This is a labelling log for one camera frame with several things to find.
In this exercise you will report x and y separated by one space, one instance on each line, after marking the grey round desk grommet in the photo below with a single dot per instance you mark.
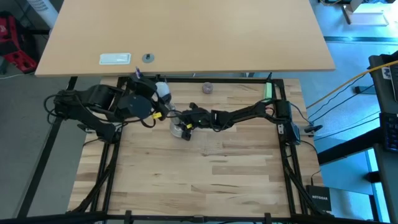
148 58

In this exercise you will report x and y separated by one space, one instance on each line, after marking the white lightbulb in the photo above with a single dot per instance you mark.
163 90

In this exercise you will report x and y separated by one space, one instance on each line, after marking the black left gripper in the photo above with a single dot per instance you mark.
136 107

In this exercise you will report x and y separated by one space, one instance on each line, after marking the black Netgear router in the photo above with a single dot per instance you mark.
319 197

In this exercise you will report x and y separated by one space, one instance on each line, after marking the tan wooden desk top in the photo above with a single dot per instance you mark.
186 34

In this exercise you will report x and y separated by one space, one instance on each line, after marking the white rectangular desk grommet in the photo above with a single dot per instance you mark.
115 58

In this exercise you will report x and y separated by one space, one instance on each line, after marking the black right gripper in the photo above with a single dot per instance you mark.
199 119

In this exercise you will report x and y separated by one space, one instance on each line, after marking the black metal table frame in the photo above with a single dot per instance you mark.
287 161

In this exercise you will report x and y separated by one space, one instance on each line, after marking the white labelled column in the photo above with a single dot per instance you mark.
43 11

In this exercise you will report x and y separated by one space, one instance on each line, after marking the black pen cup with pens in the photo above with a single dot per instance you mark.
138 73

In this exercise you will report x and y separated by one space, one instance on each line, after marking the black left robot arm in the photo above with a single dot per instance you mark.
93 102

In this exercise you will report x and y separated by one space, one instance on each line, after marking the red tool case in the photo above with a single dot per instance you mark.
17 46

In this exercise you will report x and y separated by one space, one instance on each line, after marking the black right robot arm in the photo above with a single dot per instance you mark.
248 115

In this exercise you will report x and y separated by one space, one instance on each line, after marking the black side table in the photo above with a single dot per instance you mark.
388 174

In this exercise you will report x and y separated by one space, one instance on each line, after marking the cardboard box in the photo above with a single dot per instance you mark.
363 14

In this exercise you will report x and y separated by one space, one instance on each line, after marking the light green stapler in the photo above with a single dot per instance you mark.
268 91

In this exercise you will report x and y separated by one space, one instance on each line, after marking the brushed metal lamp base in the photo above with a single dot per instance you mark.
180 130

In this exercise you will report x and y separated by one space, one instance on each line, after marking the black keyboard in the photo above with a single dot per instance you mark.
390 130

